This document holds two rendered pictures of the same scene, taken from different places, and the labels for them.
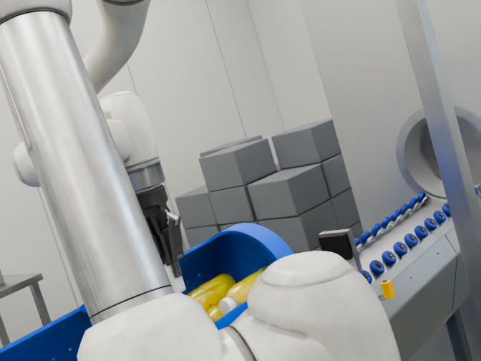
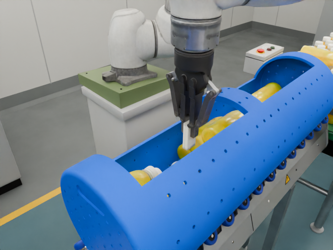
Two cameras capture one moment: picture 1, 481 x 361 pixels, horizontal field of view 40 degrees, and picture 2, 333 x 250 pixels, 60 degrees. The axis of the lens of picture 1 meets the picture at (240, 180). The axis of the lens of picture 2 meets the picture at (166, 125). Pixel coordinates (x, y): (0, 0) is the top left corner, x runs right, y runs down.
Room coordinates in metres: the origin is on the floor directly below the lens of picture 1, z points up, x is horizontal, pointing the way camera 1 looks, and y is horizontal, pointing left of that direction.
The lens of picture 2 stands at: (1.95, 0.17, 1.57)
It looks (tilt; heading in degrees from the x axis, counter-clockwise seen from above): 33 degrees down; 182
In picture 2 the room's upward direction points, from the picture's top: straight up
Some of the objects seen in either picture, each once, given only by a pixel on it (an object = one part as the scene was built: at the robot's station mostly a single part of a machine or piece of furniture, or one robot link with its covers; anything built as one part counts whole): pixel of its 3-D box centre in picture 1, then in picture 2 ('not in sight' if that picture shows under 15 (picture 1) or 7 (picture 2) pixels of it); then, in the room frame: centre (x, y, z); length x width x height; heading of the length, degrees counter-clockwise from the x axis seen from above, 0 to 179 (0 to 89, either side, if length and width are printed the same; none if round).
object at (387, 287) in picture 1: (379, 289); not in sight; (1.75, -0.28, 0.92); 0.08 x 0.03 x 0.05; 48
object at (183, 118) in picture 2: (166, 238); (186, 97); (1.40, 0.19, 1.29); 0.04 x 0.01 x 0.11; 138
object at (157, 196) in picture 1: (153, 209); (193, 69); (1.41, 0.20, 1.35); 0.08 x 0.07 x 0.09; 48
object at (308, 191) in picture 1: (271, 215); not in sight; (5.04, -0.15, 0.59); 1.20 x 0.80 x 1.19; 46
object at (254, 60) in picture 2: not in sight; (263, 58); (0.53, 0.60, 1.05); 0.20 x 0.10 x 0.10; 138
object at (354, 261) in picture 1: (340, 257); not in sight; (1.87, -0.21, 1.00); 0.10 x 0.04 x 0.15; 48
